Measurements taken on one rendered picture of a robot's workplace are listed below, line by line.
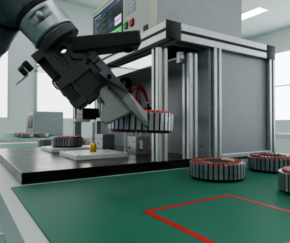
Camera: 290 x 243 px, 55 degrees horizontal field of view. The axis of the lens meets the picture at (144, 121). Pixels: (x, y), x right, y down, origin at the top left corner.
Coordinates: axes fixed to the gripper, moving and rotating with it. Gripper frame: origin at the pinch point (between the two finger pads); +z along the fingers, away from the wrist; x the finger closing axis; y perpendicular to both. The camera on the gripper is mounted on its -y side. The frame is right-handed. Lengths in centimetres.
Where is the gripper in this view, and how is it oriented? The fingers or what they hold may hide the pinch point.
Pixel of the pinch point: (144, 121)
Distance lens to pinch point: 48.5
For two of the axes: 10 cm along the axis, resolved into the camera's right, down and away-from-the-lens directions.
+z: 6.4, 7.6, 1.0
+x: 1.5, 0.1, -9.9
